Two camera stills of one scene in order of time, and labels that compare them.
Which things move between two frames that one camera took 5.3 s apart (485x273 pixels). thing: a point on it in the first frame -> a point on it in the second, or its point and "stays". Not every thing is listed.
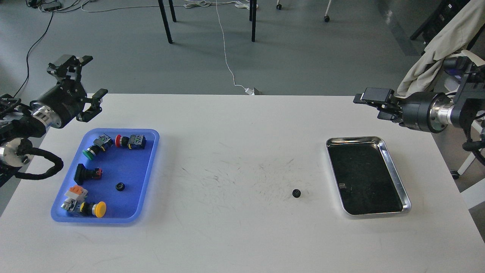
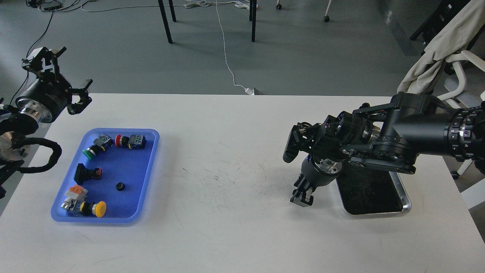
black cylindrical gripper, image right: x=432 y=112 -> x=318 y=172
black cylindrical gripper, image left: x=60 y=105 -> x=46 y=99
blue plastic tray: x=107 y=182 stays
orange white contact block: x=76 y=192 stays
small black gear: x=120 y=186 stays
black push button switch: x=82 y=173 stays
